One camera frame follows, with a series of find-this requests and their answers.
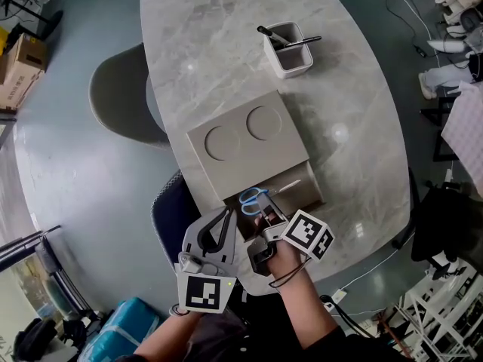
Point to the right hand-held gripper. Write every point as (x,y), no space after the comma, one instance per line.
(307,234)

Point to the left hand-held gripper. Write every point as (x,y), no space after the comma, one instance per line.
(203,292)

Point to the grey drawer box organizer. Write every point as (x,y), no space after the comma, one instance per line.
(245,145)

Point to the person's right forearm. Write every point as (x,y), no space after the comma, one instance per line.
(309,311)

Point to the person's left forearm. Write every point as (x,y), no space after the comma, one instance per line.
(170,334)

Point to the brown cardboard box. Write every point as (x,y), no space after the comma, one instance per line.
(20,70)

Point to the person's right hand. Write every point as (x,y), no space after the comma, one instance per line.
(290,262)

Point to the dark blue fabric chair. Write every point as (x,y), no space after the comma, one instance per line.
(173,209)

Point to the black wrist band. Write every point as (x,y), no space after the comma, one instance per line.
(288,276)

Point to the person's black top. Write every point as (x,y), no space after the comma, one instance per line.
(245,338)

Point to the white power adapter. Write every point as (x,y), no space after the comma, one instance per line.
(339,296)

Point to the teal plastic-wrapped package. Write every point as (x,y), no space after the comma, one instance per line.
(117,334)

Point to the white grey pen holder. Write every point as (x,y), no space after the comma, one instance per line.
(292,57)

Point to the grey shell chair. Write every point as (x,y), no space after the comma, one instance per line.
(120,96)

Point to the slim black pen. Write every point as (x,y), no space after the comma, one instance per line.
(305,40)

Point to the black office chair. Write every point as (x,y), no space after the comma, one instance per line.
(445,224)

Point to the black marker pen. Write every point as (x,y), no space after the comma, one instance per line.
(271,34)

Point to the white metal rack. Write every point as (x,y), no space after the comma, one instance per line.
(434,315)

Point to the black backpack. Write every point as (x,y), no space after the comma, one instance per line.
(34,339)

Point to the pink table cloth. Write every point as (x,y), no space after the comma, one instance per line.
(466,134)

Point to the yellow bin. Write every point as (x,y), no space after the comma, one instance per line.
(3,42)

